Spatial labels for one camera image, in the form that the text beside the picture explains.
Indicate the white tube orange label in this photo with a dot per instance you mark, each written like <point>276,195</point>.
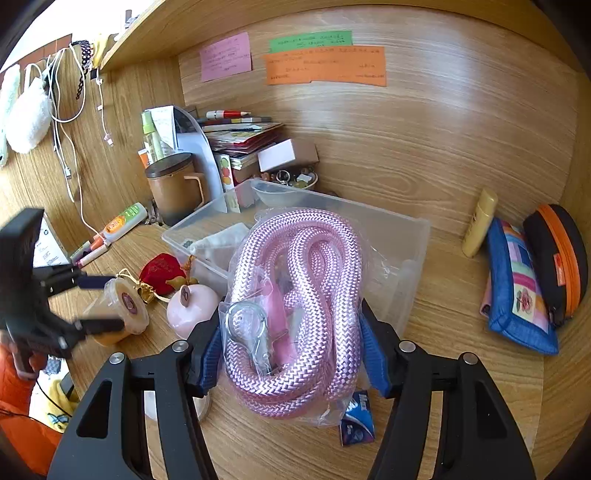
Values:
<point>122,224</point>

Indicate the wooden desktop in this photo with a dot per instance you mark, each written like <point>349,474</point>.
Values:
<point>300,452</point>

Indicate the bundle of pens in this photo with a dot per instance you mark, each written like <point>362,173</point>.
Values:
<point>155,214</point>

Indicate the pink round jar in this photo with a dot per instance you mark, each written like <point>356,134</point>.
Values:
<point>196,311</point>

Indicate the pink paper note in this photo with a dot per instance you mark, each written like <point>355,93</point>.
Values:
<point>226,55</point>

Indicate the white bowl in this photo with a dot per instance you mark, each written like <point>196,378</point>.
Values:
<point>277,196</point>

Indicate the small blue packet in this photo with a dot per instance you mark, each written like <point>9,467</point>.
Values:
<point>358,422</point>

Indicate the fruit sticker card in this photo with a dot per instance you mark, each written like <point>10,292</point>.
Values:
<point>225,173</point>

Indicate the black lace headband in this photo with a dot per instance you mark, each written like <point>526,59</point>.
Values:
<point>83,69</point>

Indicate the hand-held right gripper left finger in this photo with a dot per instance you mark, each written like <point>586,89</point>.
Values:
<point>210,362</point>

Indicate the red white pen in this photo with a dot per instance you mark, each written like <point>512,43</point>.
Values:
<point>226,114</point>

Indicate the red velvet apple gold bow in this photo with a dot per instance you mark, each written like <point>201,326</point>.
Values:
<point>161,274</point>

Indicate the white brown cardboard box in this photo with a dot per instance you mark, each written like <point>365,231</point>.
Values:
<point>281,154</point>

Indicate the clear plastic bin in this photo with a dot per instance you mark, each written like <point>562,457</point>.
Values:
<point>397,235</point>

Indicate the white paper receipt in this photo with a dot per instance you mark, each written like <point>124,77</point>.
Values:
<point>164,127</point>

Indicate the pale round dish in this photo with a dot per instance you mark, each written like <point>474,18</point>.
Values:
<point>152,404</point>

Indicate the orange marker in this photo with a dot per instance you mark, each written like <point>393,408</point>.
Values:
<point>90,247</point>

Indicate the white cloth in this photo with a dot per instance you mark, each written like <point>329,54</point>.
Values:
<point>217,247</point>

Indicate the blue patchwork pouch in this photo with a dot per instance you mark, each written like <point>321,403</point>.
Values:
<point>517,286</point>

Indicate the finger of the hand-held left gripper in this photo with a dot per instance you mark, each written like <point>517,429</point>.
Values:
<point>97,281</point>
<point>101,326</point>

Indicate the stack of books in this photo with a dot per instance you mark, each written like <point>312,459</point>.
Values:
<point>240,143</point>

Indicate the green spray bottle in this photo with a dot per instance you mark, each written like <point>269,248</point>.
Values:
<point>150,134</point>

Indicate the small orange box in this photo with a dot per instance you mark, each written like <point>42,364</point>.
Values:
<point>144,159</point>

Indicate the black orange zip case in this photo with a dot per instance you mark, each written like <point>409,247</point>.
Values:
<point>554,249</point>

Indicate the yellow cloth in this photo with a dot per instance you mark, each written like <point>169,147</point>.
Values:
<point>55,406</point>

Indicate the wooden shelf board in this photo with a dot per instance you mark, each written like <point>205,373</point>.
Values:
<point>184,27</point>

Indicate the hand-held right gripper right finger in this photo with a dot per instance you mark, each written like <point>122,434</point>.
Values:
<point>376,360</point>

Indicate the yellow plush item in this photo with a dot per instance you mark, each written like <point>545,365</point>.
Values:
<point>102,48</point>

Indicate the green paper note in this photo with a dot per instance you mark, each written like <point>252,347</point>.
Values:
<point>309,41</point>

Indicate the white printed card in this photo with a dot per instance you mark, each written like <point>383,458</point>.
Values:
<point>48,247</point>

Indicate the pink marker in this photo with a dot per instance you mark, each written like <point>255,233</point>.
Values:
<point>94,257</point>

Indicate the brown lidded mug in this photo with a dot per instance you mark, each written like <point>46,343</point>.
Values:
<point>171,194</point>

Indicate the yellow tube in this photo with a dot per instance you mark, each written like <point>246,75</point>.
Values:
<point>480,221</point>

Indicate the orange paper note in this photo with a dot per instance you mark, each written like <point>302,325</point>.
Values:
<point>323,67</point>

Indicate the white fluffy hanging bag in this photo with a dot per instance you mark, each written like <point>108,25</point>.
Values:
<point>32,115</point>

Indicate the white curved bookend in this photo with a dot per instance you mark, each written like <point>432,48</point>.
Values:
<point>196,143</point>

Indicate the pale green fluffy bag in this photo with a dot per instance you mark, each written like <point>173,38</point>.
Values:
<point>7,110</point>

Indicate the pile of beads and rings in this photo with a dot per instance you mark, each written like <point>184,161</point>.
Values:
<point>291,177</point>

